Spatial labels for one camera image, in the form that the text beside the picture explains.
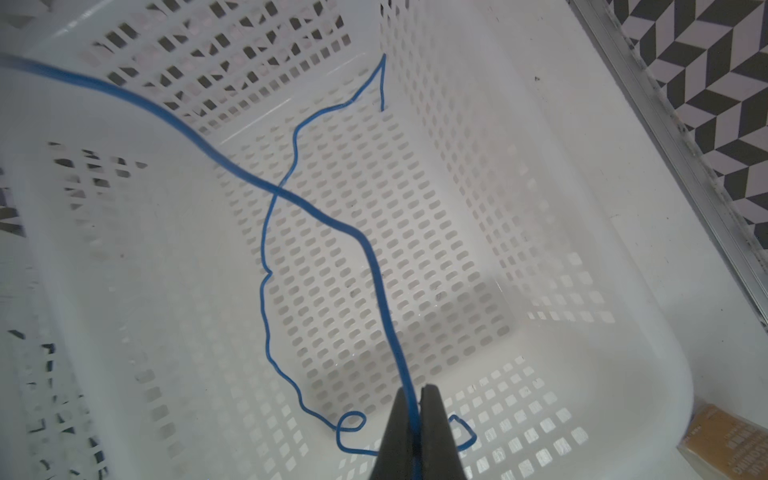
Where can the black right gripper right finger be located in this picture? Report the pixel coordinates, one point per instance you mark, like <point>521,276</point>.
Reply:
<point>438,452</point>

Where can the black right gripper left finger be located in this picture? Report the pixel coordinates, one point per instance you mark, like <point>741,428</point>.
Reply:
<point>396,458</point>

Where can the white plastic basket right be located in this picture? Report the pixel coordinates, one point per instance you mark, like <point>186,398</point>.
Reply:
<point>219,333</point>

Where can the white plastic basket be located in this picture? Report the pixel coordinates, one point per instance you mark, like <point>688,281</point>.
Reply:
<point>219,333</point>
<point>46,428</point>

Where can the white plastic basket middle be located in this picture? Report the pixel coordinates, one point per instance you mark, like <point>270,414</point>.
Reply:
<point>46,428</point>

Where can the aluminium corner post right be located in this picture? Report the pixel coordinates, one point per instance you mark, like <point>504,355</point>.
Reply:
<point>684,160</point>

